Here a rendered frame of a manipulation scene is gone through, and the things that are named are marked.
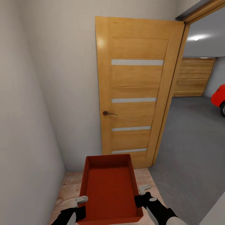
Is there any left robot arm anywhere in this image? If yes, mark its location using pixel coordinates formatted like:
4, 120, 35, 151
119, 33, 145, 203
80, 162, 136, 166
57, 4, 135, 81
52, 196, 88, 225

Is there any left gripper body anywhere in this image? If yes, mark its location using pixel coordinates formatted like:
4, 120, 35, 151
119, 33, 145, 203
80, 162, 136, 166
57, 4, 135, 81
74, 206, 86, 223

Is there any storage box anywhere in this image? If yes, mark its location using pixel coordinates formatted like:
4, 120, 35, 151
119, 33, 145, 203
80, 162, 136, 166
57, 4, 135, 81
77, 154, 143, 225

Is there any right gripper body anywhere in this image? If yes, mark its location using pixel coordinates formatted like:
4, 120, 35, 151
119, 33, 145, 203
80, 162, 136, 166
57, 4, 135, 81
134, 192, 151, 208

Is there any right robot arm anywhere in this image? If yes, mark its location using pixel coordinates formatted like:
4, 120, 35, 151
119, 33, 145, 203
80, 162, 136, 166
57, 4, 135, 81
134, 183, 188, 225

